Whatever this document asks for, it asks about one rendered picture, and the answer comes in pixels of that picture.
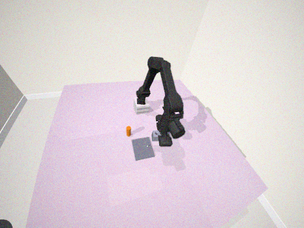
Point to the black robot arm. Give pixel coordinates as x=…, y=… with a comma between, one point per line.
x=172, y=99

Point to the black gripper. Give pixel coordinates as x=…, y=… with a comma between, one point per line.
x=164, y=140

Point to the orange cylinder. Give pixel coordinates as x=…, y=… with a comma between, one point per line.
x=128, y=131

